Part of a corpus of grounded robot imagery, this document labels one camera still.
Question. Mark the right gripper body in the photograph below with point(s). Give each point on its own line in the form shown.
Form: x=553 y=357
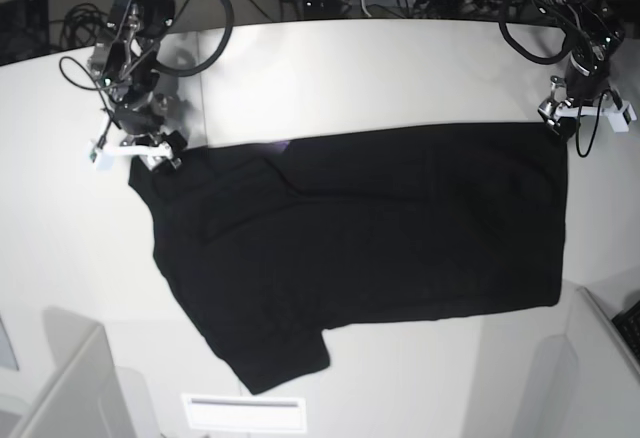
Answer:
x=140 y=109

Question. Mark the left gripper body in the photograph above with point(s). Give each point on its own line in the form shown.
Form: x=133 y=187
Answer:
x=584 y=79

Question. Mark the black T-shirt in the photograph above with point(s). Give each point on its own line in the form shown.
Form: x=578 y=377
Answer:
x=265 y=247

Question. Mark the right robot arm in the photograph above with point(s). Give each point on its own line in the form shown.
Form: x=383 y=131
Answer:
x=123 y=71

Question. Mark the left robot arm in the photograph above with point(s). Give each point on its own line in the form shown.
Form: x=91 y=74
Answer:
x=593 y=27

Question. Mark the power strip with red light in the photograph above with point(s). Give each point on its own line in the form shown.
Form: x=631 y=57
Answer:
x=456 y=9

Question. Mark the black keyboard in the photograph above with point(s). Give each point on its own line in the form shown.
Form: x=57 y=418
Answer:
x=627 y=324

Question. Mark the white partition panel left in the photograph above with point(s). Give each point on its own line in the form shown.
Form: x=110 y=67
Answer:
x=87 y=394

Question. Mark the white partition panel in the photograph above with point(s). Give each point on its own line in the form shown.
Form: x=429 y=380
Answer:
x=87 y=394
x=583 y=382

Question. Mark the white table slot plate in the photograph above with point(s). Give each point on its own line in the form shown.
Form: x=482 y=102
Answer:
x=245 y=414

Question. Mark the white partition panel right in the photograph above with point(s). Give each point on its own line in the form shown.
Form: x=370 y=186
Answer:
x=583 y=382

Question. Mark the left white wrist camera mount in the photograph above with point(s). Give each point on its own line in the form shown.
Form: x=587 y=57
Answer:
x=619 y=122

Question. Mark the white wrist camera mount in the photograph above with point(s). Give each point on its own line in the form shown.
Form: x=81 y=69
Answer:
x=619 y=122
x=102 y=153

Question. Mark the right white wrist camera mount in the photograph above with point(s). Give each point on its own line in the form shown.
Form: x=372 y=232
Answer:
x=102 y=153

